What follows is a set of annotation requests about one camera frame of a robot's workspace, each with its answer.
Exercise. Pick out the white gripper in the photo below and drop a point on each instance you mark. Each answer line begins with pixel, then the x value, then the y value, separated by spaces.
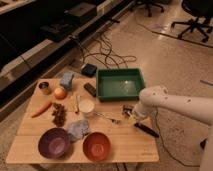
pixel 140 111

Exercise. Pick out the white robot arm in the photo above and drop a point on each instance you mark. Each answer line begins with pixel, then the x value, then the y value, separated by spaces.
pixel 197 108

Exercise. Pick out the red bowl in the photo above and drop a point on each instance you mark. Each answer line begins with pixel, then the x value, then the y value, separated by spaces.
pixel 96 147

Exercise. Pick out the purple bowl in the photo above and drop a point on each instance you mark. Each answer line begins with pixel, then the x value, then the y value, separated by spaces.
pixel 54 143

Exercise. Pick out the metal fork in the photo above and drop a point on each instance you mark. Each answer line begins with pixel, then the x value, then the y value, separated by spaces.
pixel 115 121

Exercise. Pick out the green plastic tray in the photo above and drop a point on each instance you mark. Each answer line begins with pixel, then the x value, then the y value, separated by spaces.
pixel 119 84

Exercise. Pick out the white cup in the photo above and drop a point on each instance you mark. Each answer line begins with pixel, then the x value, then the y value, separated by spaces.
pixel 86 107

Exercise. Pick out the small black box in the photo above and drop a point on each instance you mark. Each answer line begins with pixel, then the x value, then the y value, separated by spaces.
pixel 90 89

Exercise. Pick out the crumpled blue cloth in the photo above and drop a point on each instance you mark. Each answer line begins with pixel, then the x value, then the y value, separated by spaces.
pixel 78 130

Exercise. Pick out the black power adapter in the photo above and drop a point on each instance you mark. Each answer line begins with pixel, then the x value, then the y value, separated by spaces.
pixel 88 70

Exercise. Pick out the wooden stick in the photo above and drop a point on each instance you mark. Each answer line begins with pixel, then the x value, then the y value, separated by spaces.
pixel 75 103

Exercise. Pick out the blue sponge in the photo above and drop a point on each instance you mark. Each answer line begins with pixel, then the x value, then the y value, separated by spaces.
pixel 66 80

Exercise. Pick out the brown grape bunch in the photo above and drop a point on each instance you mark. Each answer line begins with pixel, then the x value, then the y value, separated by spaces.
pixel 59 114

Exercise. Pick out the small metal can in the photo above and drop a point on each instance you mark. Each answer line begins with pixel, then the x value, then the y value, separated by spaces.
pixel 45 88

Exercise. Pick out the orange carrot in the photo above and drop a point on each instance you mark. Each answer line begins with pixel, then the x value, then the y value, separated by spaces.
pixel 44 108

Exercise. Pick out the black office chair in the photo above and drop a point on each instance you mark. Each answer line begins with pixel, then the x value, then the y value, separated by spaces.
pixel 198 9

